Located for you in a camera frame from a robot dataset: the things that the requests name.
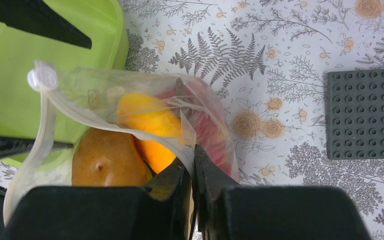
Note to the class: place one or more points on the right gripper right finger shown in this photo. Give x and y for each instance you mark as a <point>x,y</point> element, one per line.
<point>230,211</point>

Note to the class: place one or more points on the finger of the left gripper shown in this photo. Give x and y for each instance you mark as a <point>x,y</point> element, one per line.
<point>36,17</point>
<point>14,146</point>

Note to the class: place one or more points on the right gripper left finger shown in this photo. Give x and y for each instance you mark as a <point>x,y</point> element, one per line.
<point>155,211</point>

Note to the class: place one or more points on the brown kiwi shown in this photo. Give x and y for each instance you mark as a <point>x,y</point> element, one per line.
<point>107,159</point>

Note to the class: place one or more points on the orange mango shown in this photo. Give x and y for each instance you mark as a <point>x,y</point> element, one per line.
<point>149,114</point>

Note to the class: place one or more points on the clear zip top bag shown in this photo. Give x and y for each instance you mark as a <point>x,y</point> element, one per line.
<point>74,100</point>

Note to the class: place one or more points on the green plastic tray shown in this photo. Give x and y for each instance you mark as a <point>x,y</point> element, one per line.
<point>101,20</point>

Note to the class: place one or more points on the grey building baseplate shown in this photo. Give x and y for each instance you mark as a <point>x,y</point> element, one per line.
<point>355,115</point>

